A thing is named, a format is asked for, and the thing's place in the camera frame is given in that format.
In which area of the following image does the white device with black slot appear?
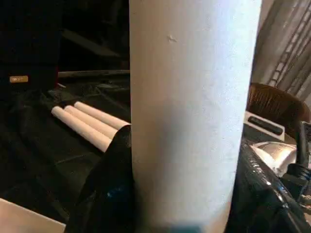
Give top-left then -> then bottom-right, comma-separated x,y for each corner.
242,110 -> 285,143

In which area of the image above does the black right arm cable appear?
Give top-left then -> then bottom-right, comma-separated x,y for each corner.
286,120 -> 311,195

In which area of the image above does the grey window blind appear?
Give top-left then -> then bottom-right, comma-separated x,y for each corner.
252,0 -> 311,93

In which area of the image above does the black box with gold label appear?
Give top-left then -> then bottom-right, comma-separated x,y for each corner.
0,0 -> 60,90

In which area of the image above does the brown woven chair back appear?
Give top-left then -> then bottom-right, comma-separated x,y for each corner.
246,82 -> 311,136

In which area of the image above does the black work mat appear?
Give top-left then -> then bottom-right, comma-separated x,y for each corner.
0,70 -> 132,219

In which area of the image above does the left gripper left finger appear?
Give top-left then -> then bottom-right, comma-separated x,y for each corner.
69,125 -> 151,233

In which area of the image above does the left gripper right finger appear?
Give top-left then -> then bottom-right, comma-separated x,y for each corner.
225,139 -> 311,233

